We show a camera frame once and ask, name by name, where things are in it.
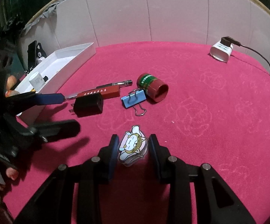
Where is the black plug and cable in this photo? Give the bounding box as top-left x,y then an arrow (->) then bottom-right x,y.
220,36 -> 270,78

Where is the grey cloth on rail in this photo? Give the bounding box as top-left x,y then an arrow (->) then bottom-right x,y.
20,0 -> 65,36

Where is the red green cylindrical can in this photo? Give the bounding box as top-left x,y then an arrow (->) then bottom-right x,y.
136,73 -> 169,103

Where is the black smartphone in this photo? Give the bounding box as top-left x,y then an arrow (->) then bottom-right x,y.
27,41 -> 37,70

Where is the red apple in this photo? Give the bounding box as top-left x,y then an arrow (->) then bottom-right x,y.
6,75 -> 17,91

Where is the white cardboard tray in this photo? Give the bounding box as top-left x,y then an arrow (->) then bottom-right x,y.
15,42 -> 97,127

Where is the black silver pen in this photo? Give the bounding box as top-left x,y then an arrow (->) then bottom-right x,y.
65,80 -> 132,100

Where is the cartoon acrylic keychain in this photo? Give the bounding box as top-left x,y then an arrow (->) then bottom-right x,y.
118,125 -> 148,166

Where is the red rectangular box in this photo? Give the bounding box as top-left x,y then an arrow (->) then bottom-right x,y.
77,85 -> 120,100

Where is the blue binder clip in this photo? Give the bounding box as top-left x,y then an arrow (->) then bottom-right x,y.
121,88 -> 147,116

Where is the black cat phone stand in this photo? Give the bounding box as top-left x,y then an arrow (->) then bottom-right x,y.
25,42 -> 47,75

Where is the black power adapter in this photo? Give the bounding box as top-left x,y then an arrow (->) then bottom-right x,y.
69,93 -> 104,118

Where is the white plastic cup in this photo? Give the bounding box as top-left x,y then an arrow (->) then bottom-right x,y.
29,72 -> 45,91

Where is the white power strip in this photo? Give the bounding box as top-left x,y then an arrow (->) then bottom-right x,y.
209,39 -> 233,63

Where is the pink red tablecloth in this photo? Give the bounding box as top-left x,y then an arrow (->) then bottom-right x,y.
4,42 -> 270,223

